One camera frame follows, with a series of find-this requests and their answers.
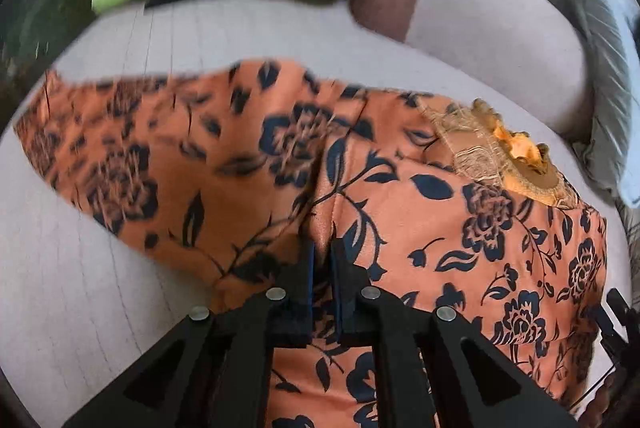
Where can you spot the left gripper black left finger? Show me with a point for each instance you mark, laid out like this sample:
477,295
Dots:
211,370

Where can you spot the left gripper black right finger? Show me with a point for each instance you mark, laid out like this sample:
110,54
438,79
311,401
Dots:
433,369

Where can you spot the orange black floral garment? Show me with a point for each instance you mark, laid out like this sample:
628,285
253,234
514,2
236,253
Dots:
226,175

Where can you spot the pink quilted bed cover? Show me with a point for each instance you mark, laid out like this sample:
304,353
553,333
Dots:
78,305

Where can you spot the light blue grey pillow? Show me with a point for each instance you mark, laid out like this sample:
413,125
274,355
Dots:
611,155

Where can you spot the pink quilted bed bolster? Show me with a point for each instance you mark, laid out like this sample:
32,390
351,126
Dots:
526,50

